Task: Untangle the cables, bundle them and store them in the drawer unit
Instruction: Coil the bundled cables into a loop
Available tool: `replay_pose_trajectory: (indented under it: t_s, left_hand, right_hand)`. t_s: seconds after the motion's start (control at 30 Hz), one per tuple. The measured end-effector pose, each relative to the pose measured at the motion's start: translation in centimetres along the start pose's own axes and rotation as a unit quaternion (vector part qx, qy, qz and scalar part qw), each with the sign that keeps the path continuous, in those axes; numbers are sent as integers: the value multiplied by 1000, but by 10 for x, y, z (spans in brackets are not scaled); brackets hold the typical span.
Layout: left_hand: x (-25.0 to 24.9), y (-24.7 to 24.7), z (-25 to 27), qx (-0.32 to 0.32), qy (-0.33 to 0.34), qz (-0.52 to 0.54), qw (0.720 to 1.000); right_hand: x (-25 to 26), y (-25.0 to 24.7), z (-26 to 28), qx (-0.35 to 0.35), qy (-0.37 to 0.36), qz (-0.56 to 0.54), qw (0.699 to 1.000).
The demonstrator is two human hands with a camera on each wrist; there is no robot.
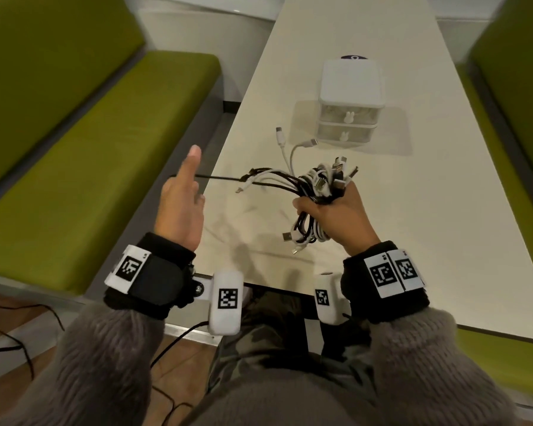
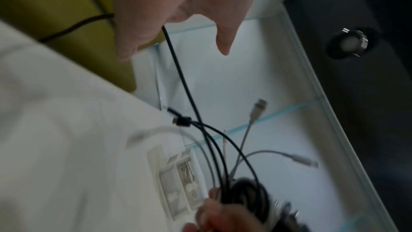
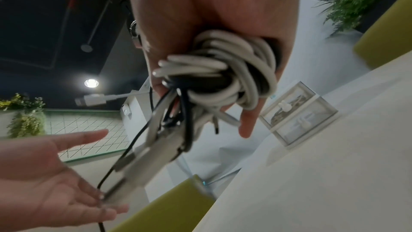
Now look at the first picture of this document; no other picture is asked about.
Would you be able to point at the beige table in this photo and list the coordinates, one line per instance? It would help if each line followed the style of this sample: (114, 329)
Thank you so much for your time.
(426, 150)

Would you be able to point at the white drawer box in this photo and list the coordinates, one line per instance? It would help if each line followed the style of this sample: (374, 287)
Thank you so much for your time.
(351, 82)

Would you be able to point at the person's left hand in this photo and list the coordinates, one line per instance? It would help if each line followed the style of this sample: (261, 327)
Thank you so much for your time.
(180, 208)

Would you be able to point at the green bench sofa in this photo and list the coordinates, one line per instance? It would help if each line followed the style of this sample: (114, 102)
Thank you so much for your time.
(93, 150)
(515, 62)

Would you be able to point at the black marker wristband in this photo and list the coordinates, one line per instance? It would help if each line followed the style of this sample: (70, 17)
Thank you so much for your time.
(160, 279)
(360, 301)

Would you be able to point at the round purple sticker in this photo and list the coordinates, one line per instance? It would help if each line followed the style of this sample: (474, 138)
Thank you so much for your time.
(354, 58)

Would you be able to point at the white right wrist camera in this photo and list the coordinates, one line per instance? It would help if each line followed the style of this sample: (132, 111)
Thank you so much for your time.
(331, 312)

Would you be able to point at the person's left forearm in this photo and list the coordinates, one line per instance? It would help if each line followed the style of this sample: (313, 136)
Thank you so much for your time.
(93, 372)

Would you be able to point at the black left marker wristband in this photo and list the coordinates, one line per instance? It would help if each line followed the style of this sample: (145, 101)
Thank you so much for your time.
(160, 279)

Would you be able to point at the person's right forearm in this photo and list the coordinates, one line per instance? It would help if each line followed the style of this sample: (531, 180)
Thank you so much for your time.
(426, 372)

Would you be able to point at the person's camouflage trousers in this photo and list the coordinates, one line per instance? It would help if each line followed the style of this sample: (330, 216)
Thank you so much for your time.
(271, 332)

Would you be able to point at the person's right hand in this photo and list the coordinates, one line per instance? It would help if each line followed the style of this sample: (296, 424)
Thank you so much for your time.
(346, 221)

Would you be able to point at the black right marker wristband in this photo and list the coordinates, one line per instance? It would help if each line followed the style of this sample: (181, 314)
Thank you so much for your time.
(360, 301)

